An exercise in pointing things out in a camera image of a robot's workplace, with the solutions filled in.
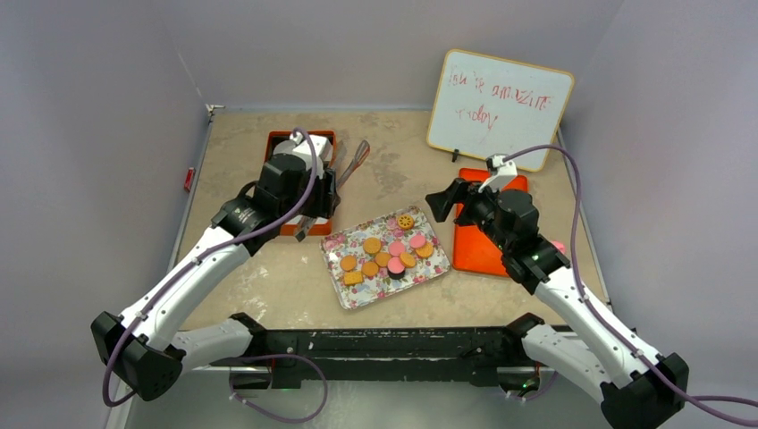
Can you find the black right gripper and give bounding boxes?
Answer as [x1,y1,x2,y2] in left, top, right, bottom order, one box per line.
[425,179,512,253]

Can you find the flower shaped yellow cookie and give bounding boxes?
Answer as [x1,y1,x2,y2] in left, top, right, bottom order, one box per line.
[396,214,415,231]

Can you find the pink round cookie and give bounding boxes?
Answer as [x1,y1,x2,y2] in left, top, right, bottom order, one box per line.
[388,240,406,257]
[408,233,426,249]

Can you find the metal serving tongs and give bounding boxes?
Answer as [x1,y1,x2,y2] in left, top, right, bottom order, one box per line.
[294,139,371,241]

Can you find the round orange cookie top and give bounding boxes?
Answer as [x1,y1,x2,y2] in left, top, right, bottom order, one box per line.
[363,237,383,255]

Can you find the round orange cookie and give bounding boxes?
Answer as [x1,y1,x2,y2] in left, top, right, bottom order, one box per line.
[363,237,383,255]
[340,255,358,273]

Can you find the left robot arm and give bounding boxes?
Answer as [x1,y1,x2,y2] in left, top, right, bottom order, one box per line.
[90,151,340,408]

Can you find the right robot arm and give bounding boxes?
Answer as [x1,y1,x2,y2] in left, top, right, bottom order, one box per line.
[425,178,689,428]

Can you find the orange box lid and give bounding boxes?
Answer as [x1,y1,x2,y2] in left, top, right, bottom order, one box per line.
[452,168,529,278]

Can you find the orange cookie box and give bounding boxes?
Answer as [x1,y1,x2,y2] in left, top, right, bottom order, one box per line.
[263,130,338,238]

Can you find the black round cookie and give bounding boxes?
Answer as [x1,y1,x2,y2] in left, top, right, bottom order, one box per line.
[388,270,406,281]

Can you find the floral serving tray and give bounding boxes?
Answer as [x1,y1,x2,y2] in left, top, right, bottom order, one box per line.
[320,206,451,310]

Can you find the white dry-erase board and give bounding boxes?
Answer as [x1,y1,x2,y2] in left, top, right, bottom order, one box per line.
[426,49,575,159]

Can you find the square orange biscuit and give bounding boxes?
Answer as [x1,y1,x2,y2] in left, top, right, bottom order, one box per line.
[342,271,364,286]

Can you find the pink eraser cap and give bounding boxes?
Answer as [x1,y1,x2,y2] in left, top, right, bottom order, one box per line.
[552,240,567,255]

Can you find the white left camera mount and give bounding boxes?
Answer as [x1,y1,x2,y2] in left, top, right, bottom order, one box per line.
[272,132,334,178]

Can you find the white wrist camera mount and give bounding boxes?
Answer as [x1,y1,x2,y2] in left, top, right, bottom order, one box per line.
[478,154,518,193]

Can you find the red wall clip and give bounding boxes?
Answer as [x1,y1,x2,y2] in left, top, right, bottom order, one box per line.
[182,167,195,193]

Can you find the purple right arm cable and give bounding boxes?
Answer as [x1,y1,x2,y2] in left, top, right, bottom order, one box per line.
[503,143,758,428]

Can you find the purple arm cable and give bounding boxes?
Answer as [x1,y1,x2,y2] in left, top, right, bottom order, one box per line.
[503,143,758,428]
[101,127,330,425]

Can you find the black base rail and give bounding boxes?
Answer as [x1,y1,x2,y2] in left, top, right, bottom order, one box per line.
[216,313,543,389]

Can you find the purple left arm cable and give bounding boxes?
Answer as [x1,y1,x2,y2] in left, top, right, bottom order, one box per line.
[101,127,330,425]

